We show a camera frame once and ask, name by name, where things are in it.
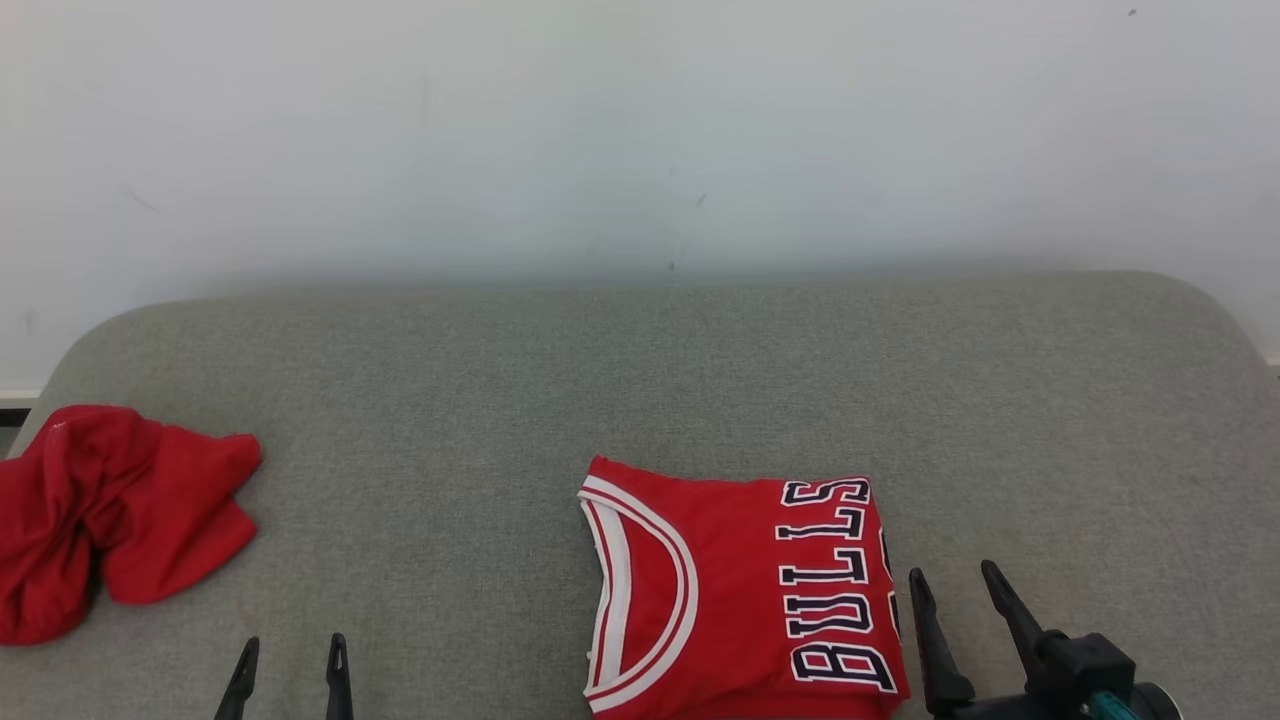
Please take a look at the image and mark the red jersey with white sleeves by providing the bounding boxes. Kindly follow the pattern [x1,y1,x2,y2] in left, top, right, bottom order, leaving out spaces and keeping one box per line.
[577,455,912,720]

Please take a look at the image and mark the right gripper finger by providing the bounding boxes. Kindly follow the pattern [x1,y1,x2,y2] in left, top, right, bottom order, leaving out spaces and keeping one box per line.
[908,566,977,717]
[980,559,1049,693]

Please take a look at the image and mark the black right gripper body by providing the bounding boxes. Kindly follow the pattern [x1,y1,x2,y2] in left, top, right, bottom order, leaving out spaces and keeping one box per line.
[938,690,1096,720]

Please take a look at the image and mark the red shorts with white trim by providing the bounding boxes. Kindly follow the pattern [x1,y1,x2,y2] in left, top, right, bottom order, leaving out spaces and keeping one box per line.
[0,404,264,647]

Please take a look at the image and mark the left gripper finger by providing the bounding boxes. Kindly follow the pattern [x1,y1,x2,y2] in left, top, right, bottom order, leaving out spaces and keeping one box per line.
[213,636,262,720]
[325,632,355,720]

